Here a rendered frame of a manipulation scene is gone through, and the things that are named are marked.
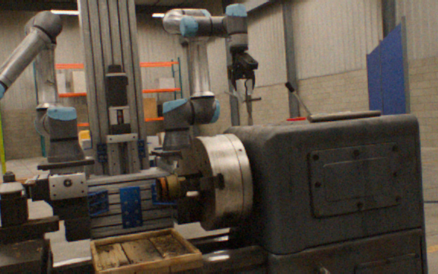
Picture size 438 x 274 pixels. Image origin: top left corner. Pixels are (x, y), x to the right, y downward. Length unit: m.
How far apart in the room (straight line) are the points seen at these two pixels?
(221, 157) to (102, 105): 0.93
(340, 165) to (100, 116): 1.17
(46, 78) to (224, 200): 1.09
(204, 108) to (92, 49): 0.59
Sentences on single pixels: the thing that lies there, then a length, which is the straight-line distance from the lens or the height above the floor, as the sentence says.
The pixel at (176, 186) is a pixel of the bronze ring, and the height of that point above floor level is 1.09.
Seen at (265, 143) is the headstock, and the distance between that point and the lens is 1.38.
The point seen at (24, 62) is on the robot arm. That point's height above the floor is 1.58.
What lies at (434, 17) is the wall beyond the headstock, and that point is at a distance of 13.61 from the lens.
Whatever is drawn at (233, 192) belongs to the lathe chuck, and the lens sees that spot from 1.40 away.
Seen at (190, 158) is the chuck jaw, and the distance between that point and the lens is 1.55.
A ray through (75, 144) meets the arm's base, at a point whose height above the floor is 1.23.
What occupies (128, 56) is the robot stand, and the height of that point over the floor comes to 1.61.
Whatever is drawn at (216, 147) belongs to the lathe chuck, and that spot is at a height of 1.20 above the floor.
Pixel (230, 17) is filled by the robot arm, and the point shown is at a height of 1.66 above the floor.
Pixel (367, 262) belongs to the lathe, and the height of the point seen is 0.79.
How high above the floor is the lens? 1.30
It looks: 3 degrees down
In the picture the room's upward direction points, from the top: 5 degrees counter-clockwise
